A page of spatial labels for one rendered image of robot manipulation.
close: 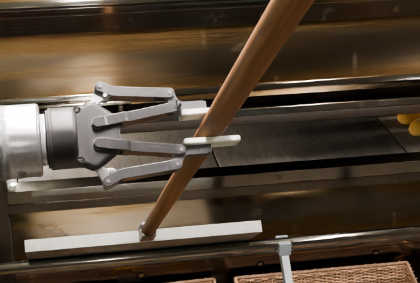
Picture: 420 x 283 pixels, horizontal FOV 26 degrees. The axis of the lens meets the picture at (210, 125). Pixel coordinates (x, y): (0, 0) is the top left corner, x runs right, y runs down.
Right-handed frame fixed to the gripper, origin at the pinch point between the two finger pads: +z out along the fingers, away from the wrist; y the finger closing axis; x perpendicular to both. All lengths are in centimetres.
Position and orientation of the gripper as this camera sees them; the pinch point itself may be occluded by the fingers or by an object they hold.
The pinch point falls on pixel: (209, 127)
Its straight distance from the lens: 113.5
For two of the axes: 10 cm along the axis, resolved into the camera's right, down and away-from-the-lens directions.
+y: 1.1, 9.7, -2.3
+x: 1.5, -2.4, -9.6
